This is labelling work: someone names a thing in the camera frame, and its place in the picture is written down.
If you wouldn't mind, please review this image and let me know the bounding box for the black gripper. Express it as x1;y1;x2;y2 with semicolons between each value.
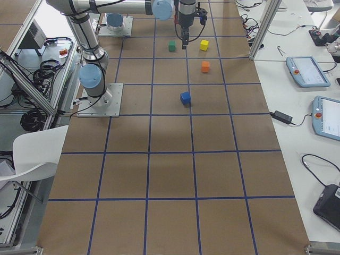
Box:
178;0;196;49

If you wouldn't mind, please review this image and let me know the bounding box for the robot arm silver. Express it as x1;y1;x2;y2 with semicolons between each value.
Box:
106;13;124;31
48;1;207;107

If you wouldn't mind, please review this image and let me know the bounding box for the green wooden block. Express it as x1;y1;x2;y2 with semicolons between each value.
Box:
168;40;176;52

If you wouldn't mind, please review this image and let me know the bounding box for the yellow wooden block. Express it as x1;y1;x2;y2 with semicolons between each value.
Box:
200;39;209;51

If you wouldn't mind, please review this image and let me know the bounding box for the orange wooden block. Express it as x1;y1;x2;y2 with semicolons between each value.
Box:
201;61;210;73

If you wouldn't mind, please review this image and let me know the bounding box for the blue wooden block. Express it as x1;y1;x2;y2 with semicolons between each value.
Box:
180;91;191;105

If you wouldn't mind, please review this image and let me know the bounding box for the upper blue teach pendant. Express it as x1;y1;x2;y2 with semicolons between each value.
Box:
285;56;330;88

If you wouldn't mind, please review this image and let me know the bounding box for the blue teach pendant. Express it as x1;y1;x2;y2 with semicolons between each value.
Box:
312;96;339;141
285;56;330;88

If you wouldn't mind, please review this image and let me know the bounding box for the black power adapter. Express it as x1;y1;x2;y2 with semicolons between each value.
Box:
270;110;293;124

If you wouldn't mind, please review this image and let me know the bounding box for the grey electronics box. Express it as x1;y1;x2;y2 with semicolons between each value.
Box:
18;19;47;56

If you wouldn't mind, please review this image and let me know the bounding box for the lower blue teach pendant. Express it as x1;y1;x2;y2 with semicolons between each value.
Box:
312;96;339;141

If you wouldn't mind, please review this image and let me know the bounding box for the white plastic chair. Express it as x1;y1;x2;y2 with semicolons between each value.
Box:
1;125;68;181

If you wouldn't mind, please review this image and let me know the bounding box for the black tablet device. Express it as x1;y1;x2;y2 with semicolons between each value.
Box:
313;184;339;231

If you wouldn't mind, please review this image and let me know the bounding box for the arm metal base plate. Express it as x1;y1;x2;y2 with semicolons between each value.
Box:
98;16;133;37
76;83;123;117

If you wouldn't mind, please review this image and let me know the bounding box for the aluminium frame post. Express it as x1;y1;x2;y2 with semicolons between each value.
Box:
249;0;282;61

